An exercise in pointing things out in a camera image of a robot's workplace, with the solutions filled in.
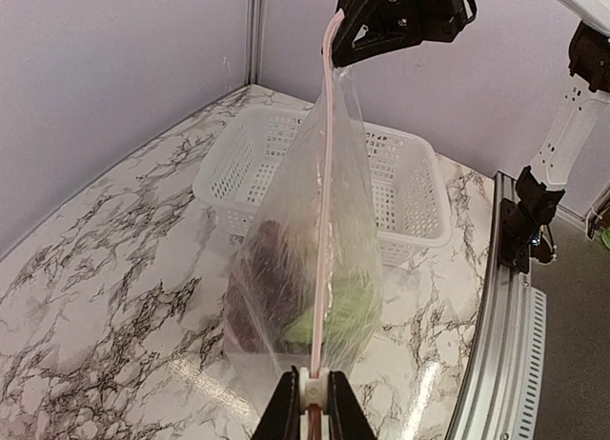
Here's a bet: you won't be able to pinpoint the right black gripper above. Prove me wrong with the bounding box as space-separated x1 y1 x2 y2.
332 0 477 68

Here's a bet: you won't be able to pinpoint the dark red toy grapes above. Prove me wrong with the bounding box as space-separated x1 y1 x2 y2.
224 220 314 353

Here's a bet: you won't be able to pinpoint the white plastic basket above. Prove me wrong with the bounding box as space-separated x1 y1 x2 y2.
193 106 451 267

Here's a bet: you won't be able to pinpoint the right aluminium frame post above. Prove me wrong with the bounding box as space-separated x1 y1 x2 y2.
245 0 264 85

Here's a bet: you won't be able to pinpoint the clear zip top bag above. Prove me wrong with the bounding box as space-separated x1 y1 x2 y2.
222 9 385 440

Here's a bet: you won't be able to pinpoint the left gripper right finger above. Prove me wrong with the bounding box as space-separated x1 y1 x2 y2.
326 371 375 440

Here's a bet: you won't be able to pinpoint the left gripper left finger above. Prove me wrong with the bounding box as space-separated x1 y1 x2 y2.
251 369 301 440

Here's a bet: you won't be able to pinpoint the front aluminium rail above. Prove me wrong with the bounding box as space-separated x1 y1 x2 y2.
446 172 547 439

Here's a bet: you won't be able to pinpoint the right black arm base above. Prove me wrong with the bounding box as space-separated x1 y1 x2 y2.
499 166 565 274

